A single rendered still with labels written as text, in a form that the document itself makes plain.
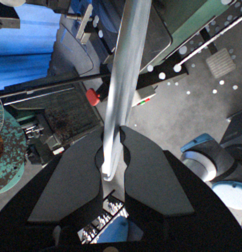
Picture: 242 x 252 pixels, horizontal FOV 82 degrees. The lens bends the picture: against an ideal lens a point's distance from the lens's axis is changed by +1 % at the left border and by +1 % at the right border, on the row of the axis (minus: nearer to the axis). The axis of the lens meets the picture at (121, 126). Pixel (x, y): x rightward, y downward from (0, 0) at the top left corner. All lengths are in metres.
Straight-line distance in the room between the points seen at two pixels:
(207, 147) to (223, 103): 0.65
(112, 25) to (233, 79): 0.85
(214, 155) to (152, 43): 0.38
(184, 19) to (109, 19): 0.20
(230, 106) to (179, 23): 0.78
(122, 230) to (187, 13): 0.54
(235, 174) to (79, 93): 1.88
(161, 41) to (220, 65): 0.63
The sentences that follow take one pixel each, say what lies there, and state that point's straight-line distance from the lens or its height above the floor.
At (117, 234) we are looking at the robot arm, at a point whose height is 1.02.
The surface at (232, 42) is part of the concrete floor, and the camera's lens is 1.12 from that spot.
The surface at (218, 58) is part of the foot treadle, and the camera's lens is 0.97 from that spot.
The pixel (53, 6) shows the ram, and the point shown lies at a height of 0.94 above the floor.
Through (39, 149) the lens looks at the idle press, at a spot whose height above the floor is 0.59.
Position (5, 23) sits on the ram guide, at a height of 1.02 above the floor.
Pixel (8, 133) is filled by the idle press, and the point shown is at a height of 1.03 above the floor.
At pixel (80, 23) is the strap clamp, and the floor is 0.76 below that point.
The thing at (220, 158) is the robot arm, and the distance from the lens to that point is 0.57.
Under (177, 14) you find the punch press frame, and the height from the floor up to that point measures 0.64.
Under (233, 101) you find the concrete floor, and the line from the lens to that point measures 1.16.
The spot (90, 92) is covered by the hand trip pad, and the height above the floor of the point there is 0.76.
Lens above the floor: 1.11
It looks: 39 degrees down
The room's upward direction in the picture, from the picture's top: 119 degrees counter-clockwise
